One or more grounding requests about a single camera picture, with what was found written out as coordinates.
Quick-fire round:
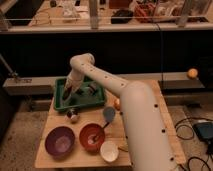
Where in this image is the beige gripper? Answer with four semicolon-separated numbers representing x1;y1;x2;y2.
64;77;82;93

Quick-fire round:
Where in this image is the dark brown eraser block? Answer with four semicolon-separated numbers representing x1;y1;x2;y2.
62;88;71;101

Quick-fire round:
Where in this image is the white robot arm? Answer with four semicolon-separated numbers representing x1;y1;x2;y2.
65;53;178;171

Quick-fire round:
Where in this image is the small brush in tray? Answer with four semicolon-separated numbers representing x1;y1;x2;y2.
88;83;97;95

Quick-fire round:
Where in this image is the green plastic tray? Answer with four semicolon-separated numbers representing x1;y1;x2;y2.
54;77;106;112

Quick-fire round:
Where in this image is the blue spoon scoop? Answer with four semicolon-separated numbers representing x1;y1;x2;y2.
103;106;116;129

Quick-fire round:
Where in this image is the orange ball fruit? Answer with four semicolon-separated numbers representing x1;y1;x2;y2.
114;99;121;110

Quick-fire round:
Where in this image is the red bowl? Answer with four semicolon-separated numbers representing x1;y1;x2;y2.
79;123;105;153

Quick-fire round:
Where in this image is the purple bowl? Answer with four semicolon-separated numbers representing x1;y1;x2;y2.
45;126;75;158

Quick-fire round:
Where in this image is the black bag on shelf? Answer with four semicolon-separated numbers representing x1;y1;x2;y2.
111;9;133;24

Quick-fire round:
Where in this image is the beige leaf shaped object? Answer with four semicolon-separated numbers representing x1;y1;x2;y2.
118;143;128;152

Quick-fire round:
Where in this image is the red object on shelf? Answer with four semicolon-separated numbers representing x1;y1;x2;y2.
134;3;155;23

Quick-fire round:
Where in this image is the orange ball on ledge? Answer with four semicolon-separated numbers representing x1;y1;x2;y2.
187;68;198;79

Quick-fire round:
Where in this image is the black power adapter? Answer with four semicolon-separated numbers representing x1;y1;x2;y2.
193;122;213;141

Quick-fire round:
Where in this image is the black floor cable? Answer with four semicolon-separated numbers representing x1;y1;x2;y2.
174;116;213;171

